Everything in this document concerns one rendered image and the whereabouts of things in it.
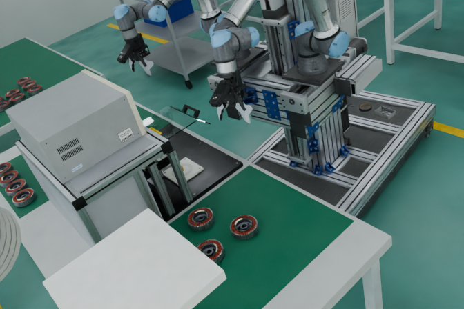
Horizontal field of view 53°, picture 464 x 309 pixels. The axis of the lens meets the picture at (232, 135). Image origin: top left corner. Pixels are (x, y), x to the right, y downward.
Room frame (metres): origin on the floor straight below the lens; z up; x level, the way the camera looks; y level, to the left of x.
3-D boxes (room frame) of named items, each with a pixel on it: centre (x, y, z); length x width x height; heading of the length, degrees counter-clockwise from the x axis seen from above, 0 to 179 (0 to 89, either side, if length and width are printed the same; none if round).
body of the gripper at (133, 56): (2.22, 0.34, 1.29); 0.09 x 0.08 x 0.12; 130
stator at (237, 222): (1.35, 0.05, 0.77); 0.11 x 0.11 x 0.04
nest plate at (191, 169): (1.82, 0.28, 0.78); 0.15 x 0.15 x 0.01; 32
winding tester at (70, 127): (1.76, 0.62, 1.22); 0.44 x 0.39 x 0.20; 32
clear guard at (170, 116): (1.81, 0.28, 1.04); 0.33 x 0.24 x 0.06; 122
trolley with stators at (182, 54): (4.71, 0.26, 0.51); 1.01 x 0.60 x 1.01; 32
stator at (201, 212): (1.46, 0.22, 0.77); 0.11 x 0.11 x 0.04
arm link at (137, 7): (2.26, 0.25, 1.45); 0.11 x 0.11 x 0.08; 32
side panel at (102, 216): (1.43, 0.51, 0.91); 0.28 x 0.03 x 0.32; 122
